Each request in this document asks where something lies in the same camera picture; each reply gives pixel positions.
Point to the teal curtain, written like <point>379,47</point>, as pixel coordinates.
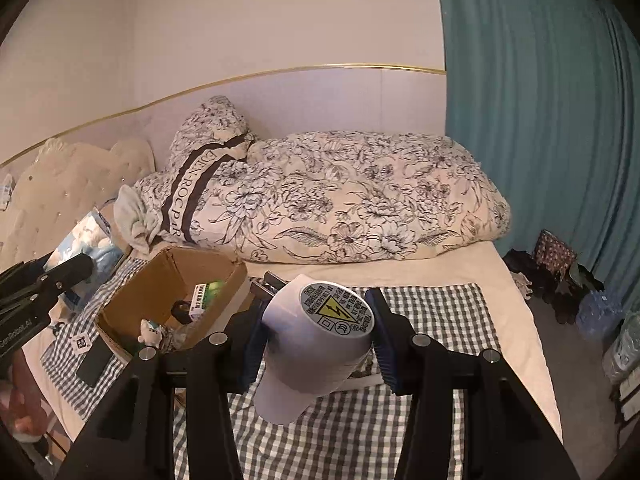
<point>525,110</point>

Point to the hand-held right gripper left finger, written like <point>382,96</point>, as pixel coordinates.
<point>248,360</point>

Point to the cream tufted headboard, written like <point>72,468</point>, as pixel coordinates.
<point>65,180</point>

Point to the green white medicine box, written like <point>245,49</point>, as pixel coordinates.
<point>205,295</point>

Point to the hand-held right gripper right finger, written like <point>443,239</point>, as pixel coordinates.
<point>387,355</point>

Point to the small white blue box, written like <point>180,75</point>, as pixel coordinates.
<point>5,192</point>

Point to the dark floral bag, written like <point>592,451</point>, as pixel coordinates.
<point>552,250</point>

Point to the white hair dryer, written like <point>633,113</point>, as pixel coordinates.
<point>310,350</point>

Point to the dark clothes pile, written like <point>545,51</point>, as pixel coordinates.
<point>560,295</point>

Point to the blue white tissue packet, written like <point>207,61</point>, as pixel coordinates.
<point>90,240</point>

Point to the cream bed mattress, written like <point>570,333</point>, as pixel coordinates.
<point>510,360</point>

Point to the black phone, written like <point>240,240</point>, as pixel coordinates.
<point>95,366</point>

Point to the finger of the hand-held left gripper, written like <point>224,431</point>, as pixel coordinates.
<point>70,272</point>
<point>20,280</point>

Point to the grey checkered cloth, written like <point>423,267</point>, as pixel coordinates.
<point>435,310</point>

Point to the floral duvet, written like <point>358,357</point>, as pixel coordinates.
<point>350,195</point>

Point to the person's left hand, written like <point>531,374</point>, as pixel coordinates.
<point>22,395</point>

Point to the pale green towel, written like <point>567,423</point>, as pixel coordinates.
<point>132,220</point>

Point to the white bear figurine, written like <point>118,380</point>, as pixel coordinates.
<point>150,332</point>

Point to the brown cardboard box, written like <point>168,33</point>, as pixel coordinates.
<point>145,285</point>

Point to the small white code card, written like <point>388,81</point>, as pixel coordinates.
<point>82,342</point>

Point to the pale plastic bag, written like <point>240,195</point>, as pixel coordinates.
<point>625,350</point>

